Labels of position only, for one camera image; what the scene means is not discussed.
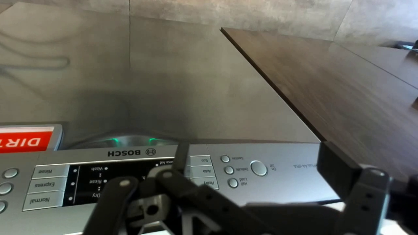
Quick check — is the stainless steel Bosch dishwasher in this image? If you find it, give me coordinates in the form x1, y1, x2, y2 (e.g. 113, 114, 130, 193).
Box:
0, 11, 343, 235

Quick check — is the red dirty sign magnet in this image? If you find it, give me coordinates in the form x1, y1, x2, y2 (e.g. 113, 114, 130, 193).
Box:
0, 123, 62, 153

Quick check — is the dark brown wooden cabinet door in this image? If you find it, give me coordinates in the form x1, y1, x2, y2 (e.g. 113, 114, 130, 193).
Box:
220, 26, 418, 185

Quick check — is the large round dishwasher button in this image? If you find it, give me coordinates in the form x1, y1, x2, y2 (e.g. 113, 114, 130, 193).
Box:
248, 159, 269, 177

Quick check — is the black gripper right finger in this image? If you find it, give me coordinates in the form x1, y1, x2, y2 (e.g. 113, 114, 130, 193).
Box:
316, 139, 391, 235

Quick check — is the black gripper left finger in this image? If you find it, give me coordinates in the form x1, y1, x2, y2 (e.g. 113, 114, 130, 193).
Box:
82, 138, 279, 235

